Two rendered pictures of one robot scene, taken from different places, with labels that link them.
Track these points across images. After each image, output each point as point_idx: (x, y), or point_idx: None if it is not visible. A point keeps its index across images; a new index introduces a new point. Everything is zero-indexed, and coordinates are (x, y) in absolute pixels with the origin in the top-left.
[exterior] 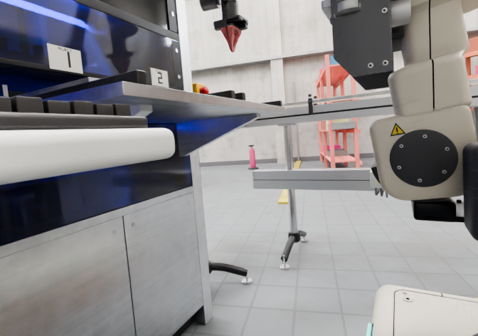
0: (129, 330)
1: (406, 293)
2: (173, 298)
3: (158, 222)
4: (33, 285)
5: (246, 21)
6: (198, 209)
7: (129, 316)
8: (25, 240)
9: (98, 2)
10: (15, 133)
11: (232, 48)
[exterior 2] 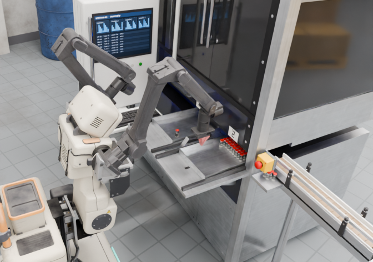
0: (196, 208)
1: None
2: (211, 228)
3: (214, 193)
4: None
5: (195, 134)
6: (235, 219)
7: (197, 205)
8: None
9: (215, 86)
10: None
11: (199, 142)
